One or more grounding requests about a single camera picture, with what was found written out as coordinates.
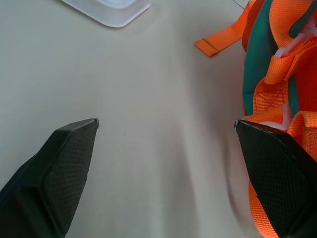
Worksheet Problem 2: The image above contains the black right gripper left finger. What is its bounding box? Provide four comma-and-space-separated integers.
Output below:
0, 118, 100, 238

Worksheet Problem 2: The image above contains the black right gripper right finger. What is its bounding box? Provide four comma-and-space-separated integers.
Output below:
233, 119, 317, 238

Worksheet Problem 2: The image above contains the orange and green strap harness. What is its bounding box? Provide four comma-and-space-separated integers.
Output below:
194, 0, 317, 238

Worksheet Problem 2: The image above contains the translucent white plastic box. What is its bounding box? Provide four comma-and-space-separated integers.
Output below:
60, 0, 151, 28

